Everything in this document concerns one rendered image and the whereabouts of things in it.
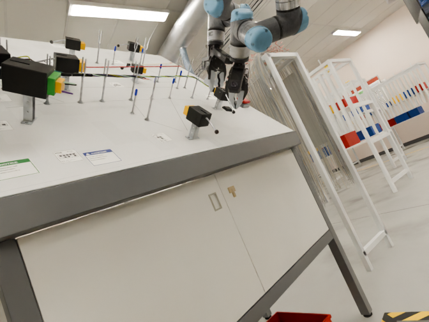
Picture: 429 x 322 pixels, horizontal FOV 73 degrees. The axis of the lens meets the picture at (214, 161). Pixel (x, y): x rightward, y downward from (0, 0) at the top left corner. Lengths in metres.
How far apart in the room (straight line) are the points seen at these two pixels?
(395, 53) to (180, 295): 9.06
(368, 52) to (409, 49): 1.02
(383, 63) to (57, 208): 9.28
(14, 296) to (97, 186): 0.23
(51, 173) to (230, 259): 0.52
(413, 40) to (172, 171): 8.85
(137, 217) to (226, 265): 0.30
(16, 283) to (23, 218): 0.11
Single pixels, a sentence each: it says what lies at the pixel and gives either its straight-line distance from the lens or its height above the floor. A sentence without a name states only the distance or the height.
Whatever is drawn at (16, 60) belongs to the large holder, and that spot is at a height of 1.19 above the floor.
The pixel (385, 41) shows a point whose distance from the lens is 9.56.
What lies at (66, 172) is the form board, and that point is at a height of 0.89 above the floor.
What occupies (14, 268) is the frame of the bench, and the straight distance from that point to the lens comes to 0.64.
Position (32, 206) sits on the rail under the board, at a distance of 0.62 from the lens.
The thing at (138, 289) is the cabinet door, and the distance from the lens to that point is 0.71.
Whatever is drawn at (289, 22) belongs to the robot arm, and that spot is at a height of 1.13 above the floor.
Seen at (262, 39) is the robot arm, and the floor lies 1.11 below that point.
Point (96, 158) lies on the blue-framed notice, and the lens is 0.74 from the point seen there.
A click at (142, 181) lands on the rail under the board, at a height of 0.83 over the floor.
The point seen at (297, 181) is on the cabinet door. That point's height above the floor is 0.65.
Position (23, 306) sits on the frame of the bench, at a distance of 0.64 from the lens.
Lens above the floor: 0.72
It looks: 7 degrees up
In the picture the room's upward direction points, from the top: 24 degrees counter-clockwise
